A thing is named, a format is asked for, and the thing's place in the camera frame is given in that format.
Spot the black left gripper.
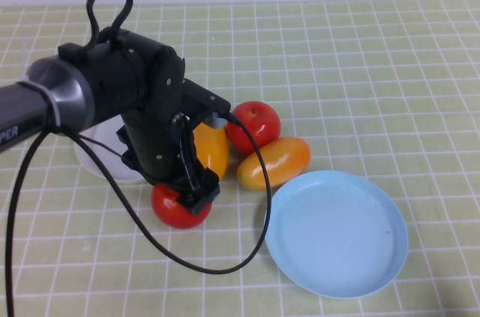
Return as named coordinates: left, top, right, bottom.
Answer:
left=115, top=102, right=221, bottom=217

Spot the red apple long dark stem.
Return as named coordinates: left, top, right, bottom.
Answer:
left=150, top=181, right=213, bottom=230

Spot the yellow pointed mango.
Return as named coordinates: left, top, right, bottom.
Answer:
left=193, top=121, right=230, bottom=181

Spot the red apple short yellowish stem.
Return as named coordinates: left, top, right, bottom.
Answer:
left=226, top=100, right=282, bottom=156

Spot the orange rounded mango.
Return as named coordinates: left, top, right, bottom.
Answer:
left=236, top=136, right=312, bottom=191

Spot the white round plate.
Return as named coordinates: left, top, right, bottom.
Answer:
left=73, top=121, right=151, bottom=184

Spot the light blue round plate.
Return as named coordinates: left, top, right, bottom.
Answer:
left=263, top=169, right=410, bottom=300

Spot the green checked tablecloth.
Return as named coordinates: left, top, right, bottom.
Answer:
left=0, top=0, right=480, bottom=317

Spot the thin black left gripper wire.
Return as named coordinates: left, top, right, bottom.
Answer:
left=78, top=135, right=127, bottom=159

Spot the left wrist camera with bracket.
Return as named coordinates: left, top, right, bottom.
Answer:
left=183, top=79, right=233, bottom=131

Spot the black left camera cable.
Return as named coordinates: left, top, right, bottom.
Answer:
left=1, top=112, right=272, bottom=317

